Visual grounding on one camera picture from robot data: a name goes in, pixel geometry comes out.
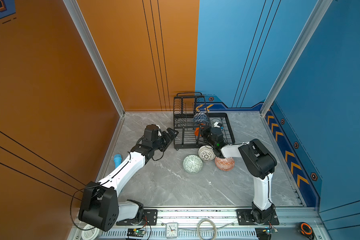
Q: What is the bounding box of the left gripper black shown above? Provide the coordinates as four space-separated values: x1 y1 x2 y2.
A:
152 127 178 152

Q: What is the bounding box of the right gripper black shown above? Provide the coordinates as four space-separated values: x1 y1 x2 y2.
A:
198 124 217 150

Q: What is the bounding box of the blue geometric pattern bowl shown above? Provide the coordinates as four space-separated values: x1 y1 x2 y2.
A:
193 112 210 125

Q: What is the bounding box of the white lattice bowl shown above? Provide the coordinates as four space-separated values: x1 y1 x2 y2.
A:
198 146 216 162

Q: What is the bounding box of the black wire dish rack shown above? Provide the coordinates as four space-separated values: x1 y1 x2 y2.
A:
173 92 236 150

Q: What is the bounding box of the green patterned bowl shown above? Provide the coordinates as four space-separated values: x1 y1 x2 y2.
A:
183 155 203 174

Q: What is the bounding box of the orange plastic bowl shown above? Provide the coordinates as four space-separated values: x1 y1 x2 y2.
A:
194 128 200 136

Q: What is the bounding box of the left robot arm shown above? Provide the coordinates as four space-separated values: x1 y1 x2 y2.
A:
78 125 179 232

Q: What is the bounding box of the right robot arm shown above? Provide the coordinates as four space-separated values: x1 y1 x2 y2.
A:
201 127 277 225

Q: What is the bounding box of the red patterned bowl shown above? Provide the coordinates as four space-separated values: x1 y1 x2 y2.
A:
215 157 235 172

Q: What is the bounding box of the light blue cylinder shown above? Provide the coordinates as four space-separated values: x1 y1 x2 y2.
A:
114 154 123 168

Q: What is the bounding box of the small white clock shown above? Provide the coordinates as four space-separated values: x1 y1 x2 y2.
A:
166 223 179 239

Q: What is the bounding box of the left green circuit board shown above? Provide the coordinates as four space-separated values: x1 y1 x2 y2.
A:
126 229 147 240

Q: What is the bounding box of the right circuit board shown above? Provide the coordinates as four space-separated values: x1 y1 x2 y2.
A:
263 227 278 235

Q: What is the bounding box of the white round lid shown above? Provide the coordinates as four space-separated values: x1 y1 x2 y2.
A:
81 229 100 240

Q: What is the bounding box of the orange black tape measure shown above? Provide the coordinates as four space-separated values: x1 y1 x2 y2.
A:
298 222 315 240

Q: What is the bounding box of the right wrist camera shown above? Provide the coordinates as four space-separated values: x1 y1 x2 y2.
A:
213 122 223 127

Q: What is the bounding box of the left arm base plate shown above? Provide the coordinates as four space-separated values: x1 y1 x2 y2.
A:
116 209 158 226

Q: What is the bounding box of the coiled white cable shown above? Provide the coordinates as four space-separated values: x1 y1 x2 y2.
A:
197 218 218 240

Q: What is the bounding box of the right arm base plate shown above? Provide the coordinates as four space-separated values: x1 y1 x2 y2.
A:
236 209 280 226

